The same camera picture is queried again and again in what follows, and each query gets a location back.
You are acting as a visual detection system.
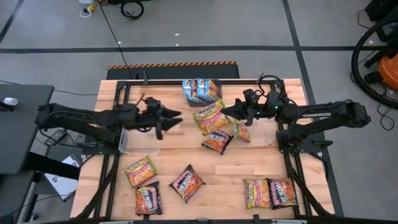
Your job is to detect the black vacuum hose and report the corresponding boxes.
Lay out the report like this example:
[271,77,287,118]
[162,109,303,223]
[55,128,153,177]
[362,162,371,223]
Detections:
[350,12,398,110]

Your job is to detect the black mat with hazard stripe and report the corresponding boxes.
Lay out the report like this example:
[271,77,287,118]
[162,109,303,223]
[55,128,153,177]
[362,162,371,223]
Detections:
[106,61,240,80]

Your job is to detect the black Fire Noodle pack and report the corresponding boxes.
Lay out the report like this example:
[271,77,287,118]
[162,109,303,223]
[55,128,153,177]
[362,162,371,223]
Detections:
[134,181,164,217]
[201,129,234,156]
[267,177,299,210]
[169,164,206,203]

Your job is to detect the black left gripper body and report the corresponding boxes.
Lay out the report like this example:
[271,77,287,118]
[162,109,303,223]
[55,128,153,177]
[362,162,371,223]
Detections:
[143,96,167,141]

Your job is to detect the black aluminium table frame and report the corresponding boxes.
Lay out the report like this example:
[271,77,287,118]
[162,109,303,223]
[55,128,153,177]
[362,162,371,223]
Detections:
[74,79,335,220]

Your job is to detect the thin black tangled cable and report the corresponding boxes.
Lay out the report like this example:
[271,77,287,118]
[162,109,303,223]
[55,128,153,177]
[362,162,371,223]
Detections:
[375,90,396,131]

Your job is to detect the long black floor cable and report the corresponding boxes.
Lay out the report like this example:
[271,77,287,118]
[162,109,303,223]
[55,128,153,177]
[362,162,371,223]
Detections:
[97,0,135,79]

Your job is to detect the black desk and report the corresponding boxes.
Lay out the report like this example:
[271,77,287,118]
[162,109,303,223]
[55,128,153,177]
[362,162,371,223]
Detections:
[0,83,55,175]

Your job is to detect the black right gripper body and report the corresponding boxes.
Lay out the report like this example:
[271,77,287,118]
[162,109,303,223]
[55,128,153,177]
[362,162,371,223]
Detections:
[242,88,269,127]

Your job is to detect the white paper booklet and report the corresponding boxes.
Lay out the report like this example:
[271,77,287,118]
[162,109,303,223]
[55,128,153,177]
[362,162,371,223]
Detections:
[44,154,82,202]

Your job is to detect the yellow white extension plug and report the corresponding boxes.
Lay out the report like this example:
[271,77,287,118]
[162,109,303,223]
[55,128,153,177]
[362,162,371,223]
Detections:
[79,0,100,18]

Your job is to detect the black equipment case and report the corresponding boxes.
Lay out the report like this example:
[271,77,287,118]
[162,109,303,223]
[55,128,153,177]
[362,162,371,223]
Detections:
[364,0,398,23]

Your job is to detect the black cable coil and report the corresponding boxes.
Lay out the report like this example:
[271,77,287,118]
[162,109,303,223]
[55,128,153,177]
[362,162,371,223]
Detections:
[120,0,145,21]

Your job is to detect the orange shop vacuum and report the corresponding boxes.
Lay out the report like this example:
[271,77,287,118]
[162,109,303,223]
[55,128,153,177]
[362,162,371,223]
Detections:
[377,54,398,91]

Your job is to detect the clear plastic bin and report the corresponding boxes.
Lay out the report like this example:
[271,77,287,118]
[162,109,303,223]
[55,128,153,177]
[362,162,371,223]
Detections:
[233,119,280,147]
[118,127,161,156]

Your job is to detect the green Maruchan ramen pack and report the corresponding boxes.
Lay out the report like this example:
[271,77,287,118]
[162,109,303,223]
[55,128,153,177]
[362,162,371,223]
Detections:
[192,99,233,136]
[244,178,272,210]
[123,155,157,188]
[233,122,252,144]

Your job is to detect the black power brick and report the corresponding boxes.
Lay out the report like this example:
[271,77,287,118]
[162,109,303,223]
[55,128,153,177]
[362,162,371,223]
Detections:
[45,129,67,146]

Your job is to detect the grey plastic bin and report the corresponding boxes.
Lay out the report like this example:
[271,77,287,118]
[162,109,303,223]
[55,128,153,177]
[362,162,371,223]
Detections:
[185,79,223,108]

